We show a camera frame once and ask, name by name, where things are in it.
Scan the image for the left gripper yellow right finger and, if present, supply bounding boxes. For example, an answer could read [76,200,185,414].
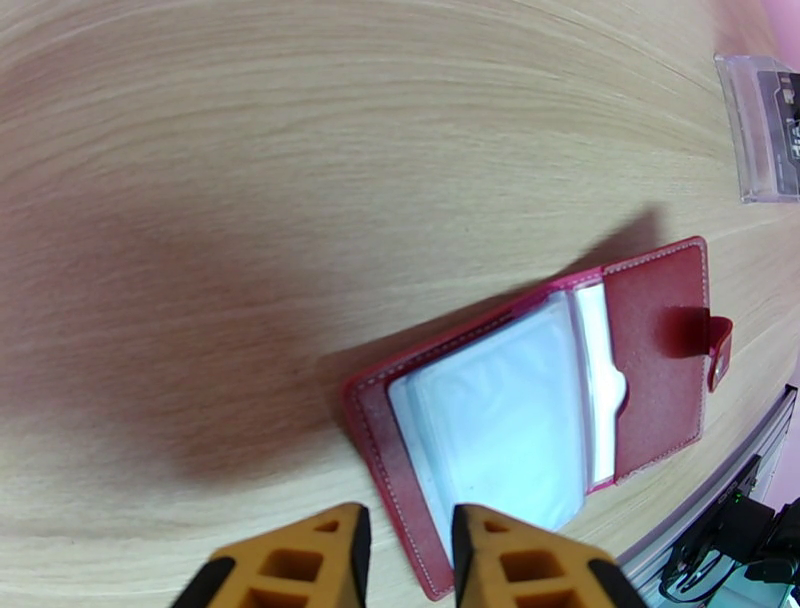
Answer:
[451,502,648,608]

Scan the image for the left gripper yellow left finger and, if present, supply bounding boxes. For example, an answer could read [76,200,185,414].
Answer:
[171,502,373,608]

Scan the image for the red leather card holder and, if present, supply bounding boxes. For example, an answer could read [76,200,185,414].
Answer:
[342,236,734,603]

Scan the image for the clear plastic card box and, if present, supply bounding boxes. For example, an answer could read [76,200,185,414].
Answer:
[714,52,800,204]

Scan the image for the black VIP credit card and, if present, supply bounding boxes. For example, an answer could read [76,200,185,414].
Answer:
[757,69,800,195]

